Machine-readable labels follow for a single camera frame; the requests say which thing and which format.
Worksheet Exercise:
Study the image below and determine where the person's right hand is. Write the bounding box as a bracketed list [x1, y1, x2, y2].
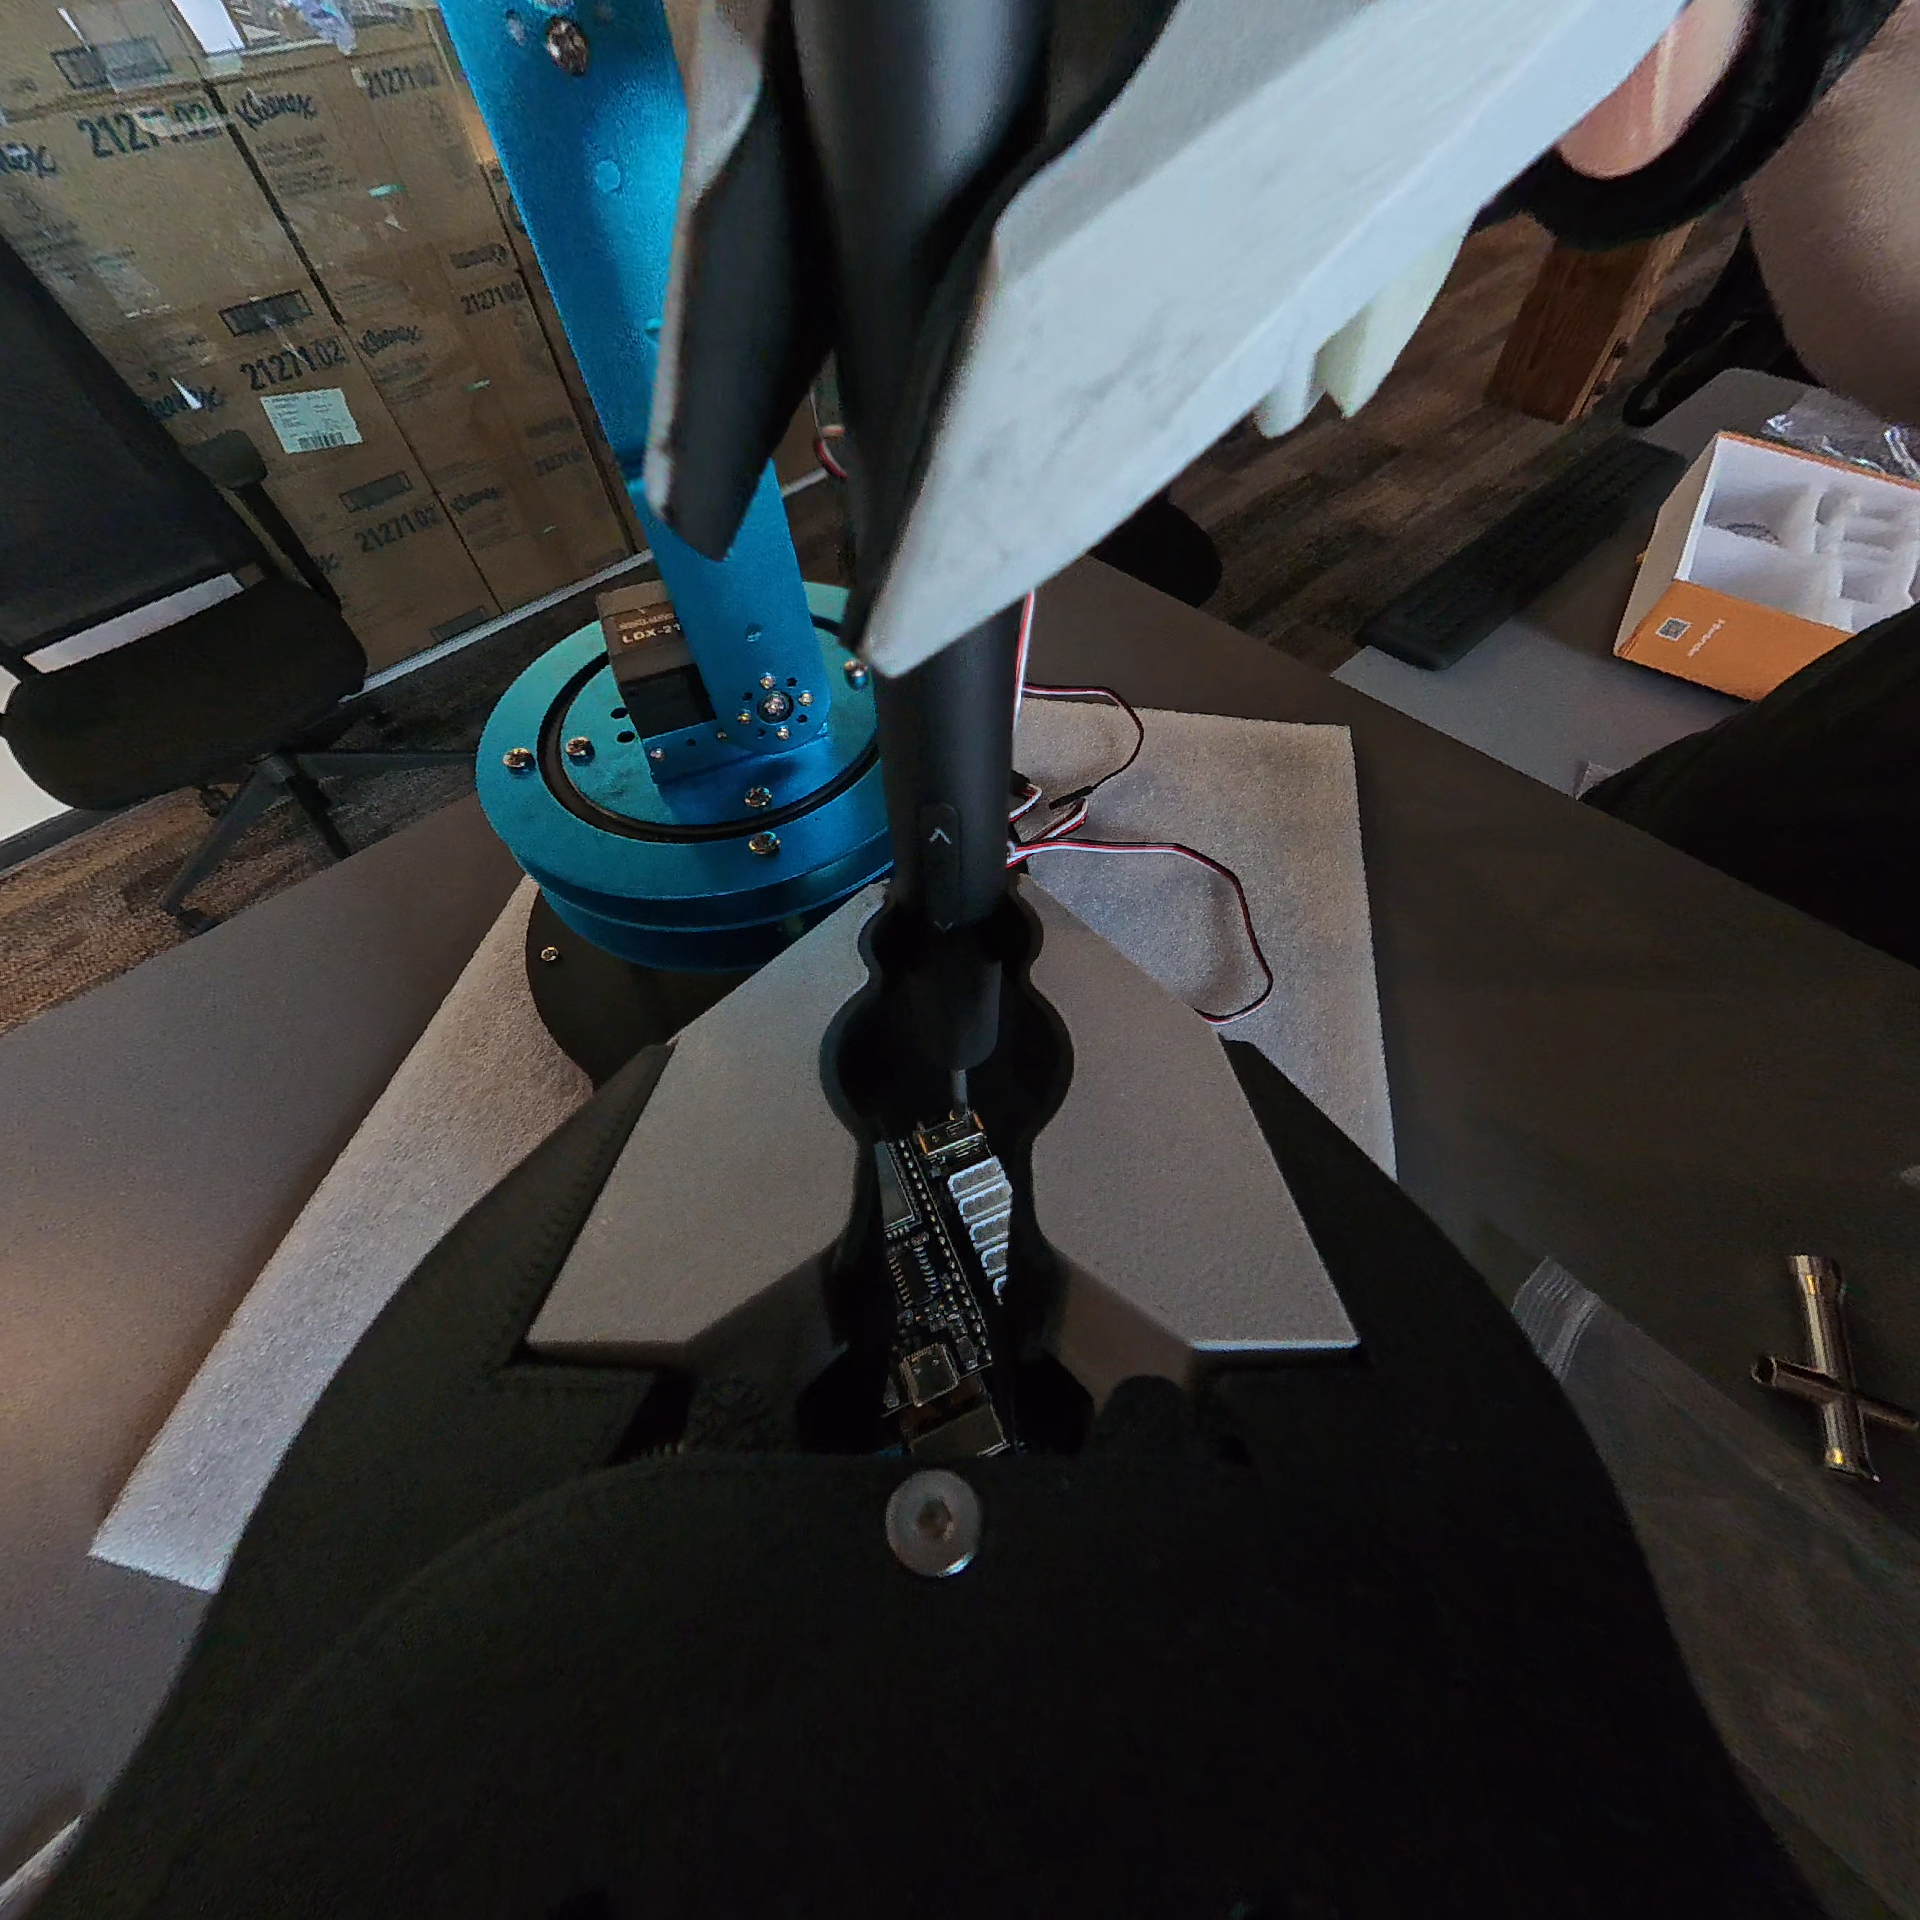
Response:
[1559, 0, 1920, 437]

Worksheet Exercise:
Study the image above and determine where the stack of cardboard boxes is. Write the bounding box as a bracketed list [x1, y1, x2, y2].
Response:
[0, 0, 840, 663]

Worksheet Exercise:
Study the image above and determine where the metal cross socket wrench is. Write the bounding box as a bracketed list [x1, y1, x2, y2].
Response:
[1751, 1251, 1920, 1487]

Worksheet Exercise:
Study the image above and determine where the black keyboard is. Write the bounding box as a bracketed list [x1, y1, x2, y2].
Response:
[1365, 433, 1688, 671]

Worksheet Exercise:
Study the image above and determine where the person's black shirt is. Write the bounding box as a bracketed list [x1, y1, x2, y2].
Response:
[1582, 599, 1920, 962]

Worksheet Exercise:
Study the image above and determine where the wooden pillar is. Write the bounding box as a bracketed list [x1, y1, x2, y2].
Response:
[1485, 209, 1696, 424]

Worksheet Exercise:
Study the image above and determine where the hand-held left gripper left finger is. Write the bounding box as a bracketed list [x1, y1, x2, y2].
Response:
[528, 891, 904, 1449]

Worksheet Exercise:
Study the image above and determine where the light grey table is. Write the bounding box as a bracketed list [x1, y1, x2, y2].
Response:
[1328, 368, 1920, 797]

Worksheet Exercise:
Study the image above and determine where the white foam sheet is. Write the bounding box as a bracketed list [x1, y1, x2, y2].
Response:
[89, 703, 1397, 1593]

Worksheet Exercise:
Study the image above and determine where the grey desk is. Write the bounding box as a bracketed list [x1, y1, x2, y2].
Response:
[0, 555, 1920, 1920]

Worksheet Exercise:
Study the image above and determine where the large clear zip bag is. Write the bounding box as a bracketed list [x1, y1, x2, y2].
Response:
[1505, 1257, 1920, 1801]

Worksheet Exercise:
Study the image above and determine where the red white black servo cable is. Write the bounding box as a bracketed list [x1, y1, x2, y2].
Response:
[997, 591, 1277, 1029]

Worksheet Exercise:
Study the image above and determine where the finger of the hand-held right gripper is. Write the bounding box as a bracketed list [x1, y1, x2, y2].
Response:
[647, 0, 837, 560]
[847, 0, 1688, 674]

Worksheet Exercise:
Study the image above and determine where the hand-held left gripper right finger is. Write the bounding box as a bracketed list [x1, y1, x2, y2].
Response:
[983, 881, 1365, 1413]

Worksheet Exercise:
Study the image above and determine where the black circuit board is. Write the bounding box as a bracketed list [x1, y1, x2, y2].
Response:
[871, 1110, 1037, 1456]

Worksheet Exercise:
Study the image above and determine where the orange white cardboard box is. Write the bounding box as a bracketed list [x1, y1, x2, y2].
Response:
[1611, 432, 1920, 703]

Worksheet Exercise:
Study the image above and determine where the black electric screwdriver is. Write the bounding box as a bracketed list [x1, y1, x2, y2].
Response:
[808, 0, 1051, 1127]

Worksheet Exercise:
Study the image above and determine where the black office chair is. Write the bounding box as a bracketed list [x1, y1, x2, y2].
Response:
[1078, 496, 1225, 608]
[0, 239, 393, 917]

